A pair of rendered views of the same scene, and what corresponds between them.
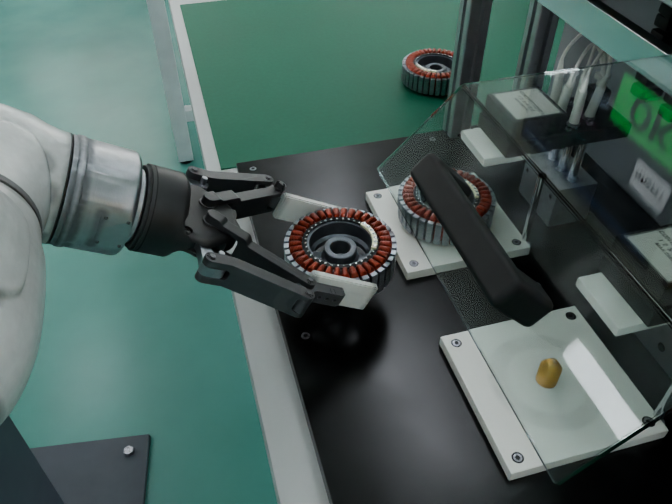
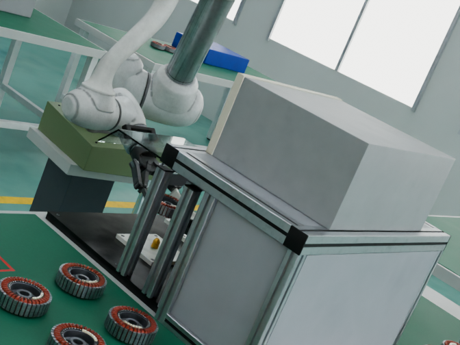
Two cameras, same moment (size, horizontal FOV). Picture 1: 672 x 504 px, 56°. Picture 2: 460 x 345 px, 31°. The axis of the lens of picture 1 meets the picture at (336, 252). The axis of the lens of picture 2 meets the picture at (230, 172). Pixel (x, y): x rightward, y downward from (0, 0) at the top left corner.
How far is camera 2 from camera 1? 2.09 m
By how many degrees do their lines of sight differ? 54
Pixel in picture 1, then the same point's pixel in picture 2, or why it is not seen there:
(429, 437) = (119, 228)
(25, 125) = (138, 113)
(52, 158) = (135, 120)
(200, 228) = (143, 159)
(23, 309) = (94, 111)
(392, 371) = not seen: hidden behind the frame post
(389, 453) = (109, 222)
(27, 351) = (88, 114)
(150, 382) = not seen: outside the picture
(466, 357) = (151, 236)
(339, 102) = not seen: hidden behind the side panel
